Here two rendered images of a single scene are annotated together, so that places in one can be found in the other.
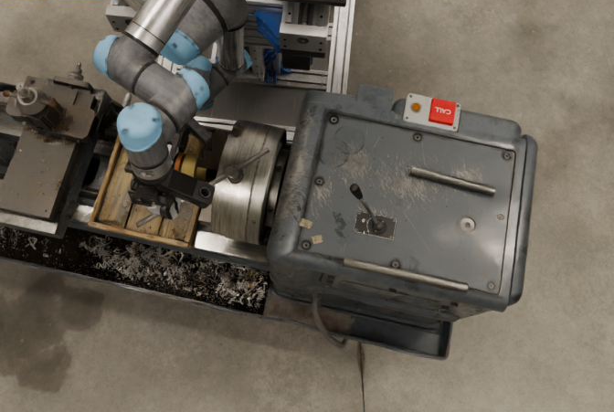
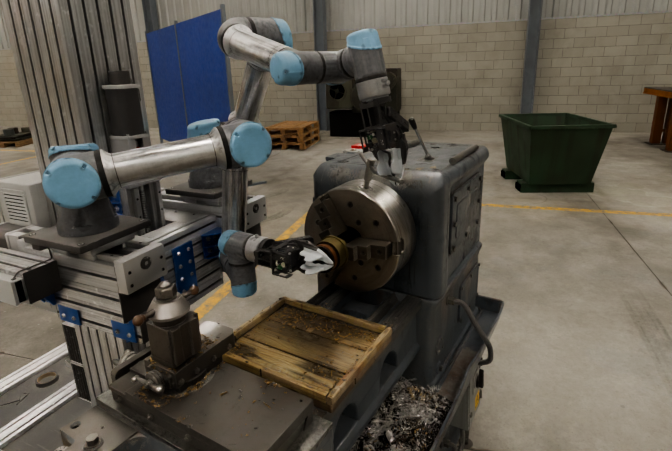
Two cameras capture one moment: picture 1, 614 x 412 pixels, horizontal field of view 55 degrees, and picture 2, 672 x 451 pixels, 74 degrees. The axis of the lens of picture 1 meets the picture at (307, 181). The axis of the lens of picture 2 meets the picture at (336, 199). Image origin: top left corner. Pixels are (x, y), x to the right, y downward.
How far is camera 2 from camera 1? 166 cm
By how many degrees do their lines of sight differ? 67
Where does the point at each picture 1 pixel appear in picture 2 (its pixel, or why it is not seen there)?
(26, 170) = (224, 414)
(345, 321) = (467, 352)
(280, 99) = not seen: hidden behind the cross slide
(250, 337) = not seen: outside the picture
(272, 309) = (450, 395)
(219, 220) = (395, 219)
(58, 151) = (222, 377)
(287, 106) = not seen: hidden behind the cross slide
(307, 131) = (347, 168)
